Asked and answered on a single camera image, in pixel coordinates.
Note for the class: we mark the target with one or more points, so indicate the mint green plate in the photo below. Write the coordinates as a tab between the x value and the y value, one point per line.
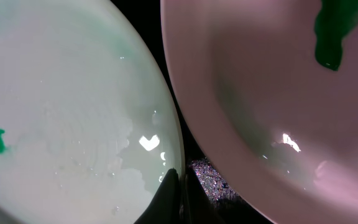
88	128

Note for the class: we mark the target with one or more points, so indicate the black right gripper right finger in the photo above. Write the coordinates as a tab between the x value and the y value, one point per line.
198	208

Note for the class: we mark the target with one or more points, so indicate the round black tray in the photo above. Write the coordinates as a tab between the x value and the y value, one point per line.
145	18

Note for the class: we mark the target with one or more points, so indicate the pink plate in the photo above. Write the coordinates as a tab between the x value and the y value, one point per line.
269	90

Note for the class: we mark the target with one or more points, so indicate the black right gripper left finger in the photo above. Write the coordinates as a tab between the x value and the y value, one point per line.
165	205

